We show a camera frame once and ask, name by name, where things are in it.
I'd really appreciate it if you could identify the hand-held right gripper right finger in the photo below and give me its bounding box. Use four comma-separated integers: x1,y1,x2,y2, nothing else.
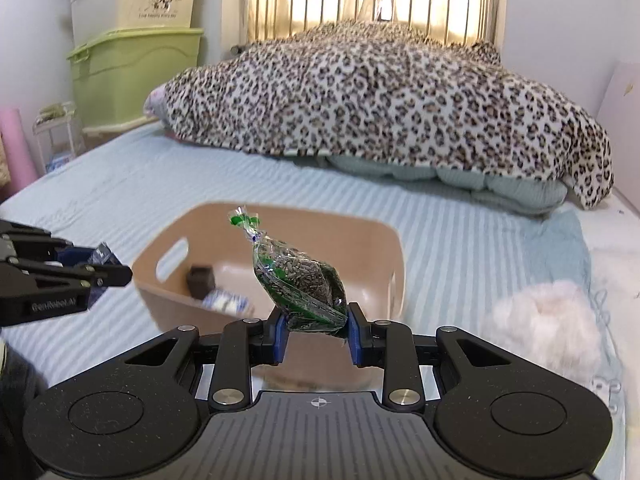
343,302,502,412

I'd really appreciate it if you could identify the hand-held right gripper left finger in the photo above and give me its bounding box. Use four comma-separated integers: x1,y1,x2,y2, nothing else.
124,304,289,411

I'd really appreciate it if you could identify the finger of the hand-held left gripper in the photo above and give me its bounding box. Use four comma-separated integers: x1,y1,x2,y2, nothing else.
0,219,109,267
0,258,134,327

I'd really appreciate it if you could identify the small blue packet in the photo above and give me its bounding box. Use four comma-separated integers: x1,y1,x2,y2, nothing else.
86,241,122,309

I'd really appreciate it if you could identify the clear bag of dark seeds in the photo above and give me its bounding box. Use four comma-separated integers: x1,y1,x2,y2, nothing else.
229,205,350,336

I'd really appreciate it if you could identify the tan plastic basket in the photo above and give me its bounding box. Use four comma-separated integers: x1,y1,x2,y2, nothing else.
132,202,407,392

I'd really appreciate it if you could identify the white and blue packet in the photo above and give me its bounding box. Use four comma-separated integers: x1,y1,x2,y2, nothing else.
201,287,256,317

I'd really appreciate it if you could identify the pink roll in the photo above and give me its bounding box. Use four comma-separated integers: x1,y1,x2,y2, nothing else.
0,108,40,202

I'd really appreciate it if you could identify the small black box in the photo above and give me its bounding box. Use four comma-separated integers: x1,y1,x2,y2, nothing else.
187,265,216,297

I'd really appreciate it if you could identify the small white rack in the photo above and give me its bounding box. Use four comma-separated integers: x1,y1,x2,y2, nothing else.
32,102,85,172

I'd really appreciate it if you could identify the pale pillow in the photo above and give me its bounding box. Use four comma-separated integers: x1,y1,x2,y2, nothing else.
144,84,173,123

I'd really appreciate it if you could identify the white fluffy cloth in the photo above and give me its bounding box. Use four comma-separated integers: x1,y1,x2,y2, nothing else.
487,280,604,387

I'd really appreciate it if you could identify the green plastic storage box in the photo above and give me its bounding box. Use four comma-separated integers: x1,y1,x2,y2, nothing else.
67,27,206,137

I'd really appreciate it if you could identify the pale green quilt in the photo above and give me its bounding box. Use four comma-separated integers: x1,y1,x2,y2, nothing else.
300,152,569,217

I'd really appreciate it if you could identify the light blue cloth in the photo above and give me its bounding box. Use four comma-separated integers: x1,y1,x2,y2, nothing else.
520,207,626,411

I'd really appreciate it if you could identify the leopard print blanket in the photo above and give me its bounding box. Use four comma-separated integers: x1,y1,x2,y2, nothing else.
162,20,615,211

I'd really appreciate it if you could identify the cream plastic storage box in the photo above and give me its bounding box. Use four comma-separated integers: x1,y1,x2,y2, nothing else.
64,0,206,49

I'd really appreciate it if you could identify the metal bed headboard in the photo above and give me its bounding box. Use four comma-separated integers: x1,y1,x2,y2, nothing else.
240,0,506,53

